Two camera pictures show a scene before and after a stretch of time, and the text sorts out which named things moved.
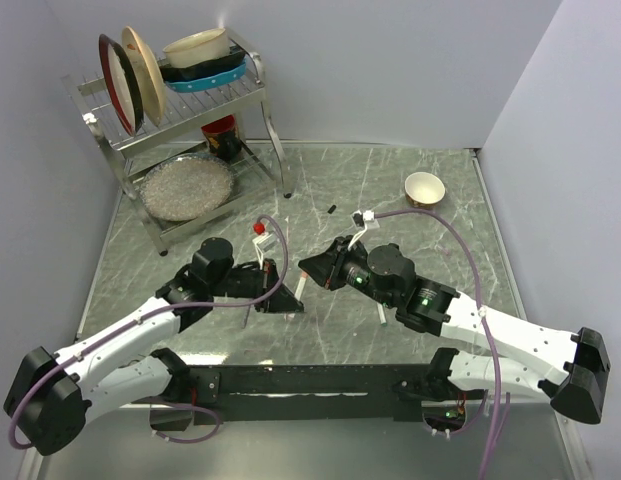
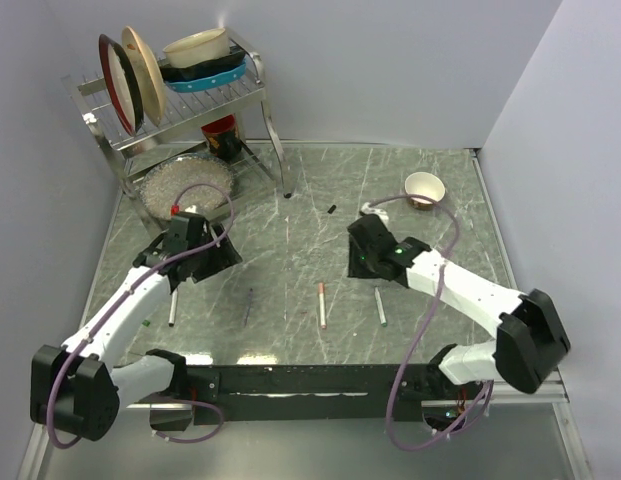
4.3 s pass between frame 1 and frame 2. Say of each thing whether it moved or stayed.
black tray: stayed
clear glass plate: stayed
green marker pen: stayed
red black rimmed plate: stayed
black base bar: stayed
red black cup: stayed
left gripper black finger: moved
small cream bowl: stayed
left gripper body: moved
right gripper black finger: moved
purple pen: stayed
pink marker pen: moved
